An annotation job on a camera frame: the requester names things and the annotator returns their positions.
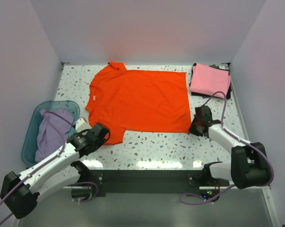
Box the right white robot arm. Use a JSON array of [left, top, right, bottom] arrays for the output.
[[189, 105, 273, 189]]

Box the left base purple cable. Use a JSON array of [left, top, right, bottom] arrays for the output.
[[71, 181, 99, 203]]

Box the pink folded t shirt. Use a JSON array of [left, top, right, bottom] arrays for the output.
[[189, 62, 231, 99]]

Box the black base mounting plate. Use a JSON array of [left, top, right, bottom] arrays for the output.
[[71, 170, 229, 200]]

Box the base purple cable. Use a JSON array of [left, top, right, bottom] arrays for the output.
[[71, 181, 99, 203], [179, 184, 238, 204]]

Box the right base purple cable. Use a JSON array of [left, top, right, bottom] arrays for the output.
[[179, 184, 238, 204]]

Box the orange t shirt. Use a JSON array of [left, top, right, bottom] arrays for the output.
[[86, 62, 191, 145]]

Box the teal plastic basket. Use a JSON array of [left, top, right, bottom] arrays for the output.
[[21, 100, 80, 167]]

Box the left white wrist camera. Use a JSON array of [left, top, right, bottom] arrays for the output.
[[75, 117, 91, 132]]

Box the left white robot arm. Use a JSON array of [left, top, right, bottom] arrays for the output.
[[0, 123, 111, 219]]

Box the lavender t shirt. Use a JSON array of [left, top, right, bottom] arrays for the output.
[[35, 109, 71, 163]]

